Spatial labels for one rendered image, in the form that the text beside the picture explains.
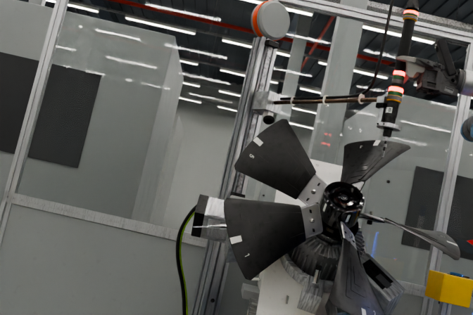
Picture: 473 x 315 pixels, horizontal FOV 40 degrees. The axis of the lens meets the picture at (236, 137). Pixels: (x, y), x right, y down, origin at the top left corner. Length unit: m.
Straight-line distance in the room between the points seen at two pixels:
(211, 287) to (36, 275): 0.70
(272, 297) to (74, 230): 1.01
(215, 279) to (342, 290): 0.86
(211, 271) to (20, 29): 2.10
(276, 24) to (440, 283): 1.13
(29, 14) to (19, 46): 0.20
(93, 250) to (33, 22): 1.75
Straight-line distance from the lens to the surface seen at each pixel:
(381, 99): 2.01
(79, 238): 2.68
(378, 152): 2.11
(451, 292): 2.25
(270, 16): 2.58
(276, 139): 2.03
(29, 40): 3.99
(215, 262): 2.47
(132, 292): 2.66
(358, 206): 1.87
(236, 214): 1.78
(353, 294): 1.75
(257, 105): 2.45
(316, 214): 1.89
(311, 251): 1.95
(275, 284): 2.00
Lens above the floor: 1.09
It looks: 7 degrees up
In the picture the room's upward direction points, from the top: 13 degrees clockwise
